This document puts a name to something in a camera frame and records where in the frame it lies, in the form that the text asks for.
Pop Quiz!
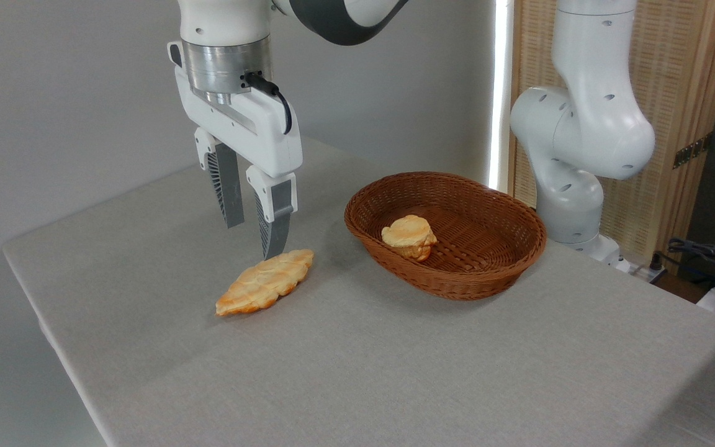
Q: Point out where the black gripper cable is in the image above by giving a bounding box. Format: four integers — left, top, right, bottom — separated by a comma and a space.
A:
241, 71, 294, 135

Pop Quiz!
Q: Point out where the long golden croissant bread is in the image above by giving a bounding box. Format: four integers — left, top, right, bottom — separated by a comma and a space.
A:
215, 249, 315, 317

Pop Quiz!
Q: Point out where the grey tablecloth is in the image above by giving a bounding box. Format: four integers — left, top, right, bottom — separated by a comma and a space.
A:
2, 137, 715, 447

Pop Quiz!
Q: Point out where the small round bread roll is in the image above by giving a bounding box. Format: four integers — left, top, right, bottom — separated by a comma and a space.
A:
381, 215, 438, 262

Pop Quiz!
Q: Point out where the black cable bundle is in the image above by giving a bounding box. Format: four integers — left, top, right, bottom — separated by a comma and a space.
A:
667, 238, 715, 294

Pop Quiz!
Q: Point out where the white power strip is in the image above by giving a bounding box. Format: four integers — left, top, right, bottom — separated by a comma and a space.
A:
618, 258, 668, 284

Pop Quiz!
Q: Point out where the wooden bamboo folding screen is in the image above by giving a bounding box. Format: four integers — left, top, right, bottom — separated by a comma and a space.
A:
508, 0, 715, 268

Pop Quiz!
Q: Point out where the dark metal screen hinge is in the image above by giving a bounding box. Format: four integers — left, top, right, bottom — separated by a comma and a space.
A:
673, 133, 713, 169

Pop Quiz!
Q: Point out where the brown oval wicker basket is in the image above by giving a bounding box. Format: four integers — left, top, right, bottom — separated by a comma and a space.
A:
344, 171, 547, 302

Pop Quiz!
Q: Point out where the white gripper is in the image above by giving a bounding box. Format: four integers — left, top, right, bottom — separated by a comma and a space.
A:
168, 42, 304, 261

